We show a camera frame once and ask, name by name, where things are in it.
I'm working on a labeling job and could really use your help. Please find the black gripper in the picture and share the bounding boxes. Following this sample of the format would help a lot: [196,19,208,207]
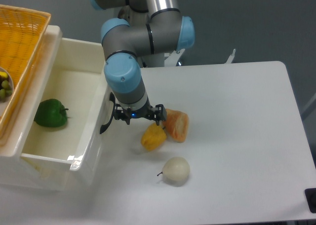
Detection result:
[114,104,167,125]

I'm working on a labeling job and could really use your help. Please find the white top drawer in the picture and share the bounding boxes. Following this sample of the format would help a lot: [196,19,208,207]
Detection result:
[21,38,113,185]

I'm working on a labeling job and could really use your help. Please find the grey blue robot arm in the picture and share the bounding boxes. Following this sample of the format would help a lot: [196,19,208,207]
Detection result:
[90,0,195,123]

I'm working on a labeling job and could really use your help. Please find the white drawer cabinet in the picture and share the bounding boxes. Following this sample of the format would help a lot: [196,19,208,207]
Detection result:
[0,25,66,190]

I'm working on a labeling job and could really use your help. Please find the yellow bell pepper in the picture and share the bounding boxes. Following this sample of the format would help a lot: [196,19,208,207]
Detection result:
[141,123,167,151]

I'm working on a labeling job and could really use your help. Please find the orange bread piece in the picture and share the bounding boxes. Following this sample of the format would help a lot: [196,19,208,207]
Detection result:
[162,109,189,143]

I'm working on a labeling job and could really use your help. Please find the white pear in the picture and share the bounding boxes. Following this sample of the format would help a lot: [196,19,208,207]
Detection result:
[157,156,191,183]

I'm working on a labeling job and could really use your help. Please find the green bell pepper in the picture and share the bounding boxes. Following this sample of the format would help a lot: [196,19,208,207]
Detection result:
[34,99,68,128]

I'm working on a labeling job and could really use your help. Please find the white plate with fruit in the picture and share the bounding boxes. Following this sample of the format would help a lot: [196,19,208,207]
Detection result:
[0,67,14,116]

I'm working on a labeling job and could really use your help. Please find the yellow woven basket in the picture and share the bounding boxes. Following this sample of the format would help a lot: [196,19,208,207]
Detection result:
[0,4,51,138]

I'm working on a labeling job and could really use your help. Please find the black corner object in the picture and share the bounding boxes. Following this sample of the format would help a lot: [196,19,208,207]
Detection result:
[304,188,316,214]

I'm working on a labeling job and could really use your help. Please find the black top drawer handle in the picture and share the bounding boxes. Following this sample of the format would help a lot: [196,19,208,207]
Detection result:
[99,92,116,135]

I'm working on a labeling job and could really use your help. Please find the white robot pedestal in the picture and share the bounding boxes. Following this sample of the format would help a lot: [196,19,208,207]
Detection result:
[117,6,187,69]

